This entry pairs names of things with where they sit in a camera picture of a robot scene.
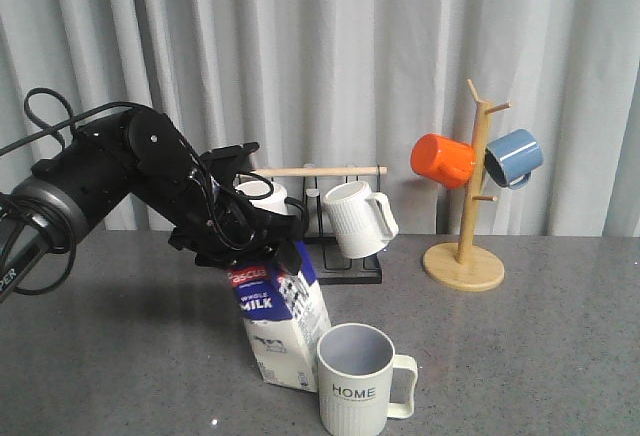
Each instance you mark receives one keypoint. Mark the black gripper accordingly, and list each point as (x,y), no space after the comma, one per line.
(217,229)

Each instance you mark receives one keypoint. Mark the blue white milk carton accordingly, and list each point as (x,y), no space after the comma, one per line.
(284,316)

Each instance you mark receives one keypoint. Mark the cream HOME mug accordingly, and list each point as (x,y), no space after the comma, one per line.
(356,363)

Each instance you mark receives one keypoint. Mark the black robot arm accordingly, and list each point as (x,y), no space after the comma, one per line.
(140,152)

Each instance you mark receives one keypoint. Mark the white ribbed mug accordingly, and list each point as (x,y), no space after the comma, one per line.
(361,219)

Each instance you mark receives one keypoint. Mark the wooden mug tree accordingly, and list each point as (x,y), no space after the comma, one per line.
(462,265)

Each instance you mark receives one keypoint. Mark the orange mug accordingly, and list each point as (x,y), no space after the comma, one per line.
(444,160)

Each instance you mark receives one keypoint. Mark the grey curtain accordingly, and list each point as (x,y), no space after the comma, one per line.
(338,82)

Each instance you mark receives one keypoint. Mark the blue mug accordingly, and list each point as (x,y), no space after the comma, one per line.
(511,159)

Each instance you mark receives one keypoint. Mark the white mug black handle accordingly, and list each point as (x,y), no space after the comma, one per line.
(257,197)

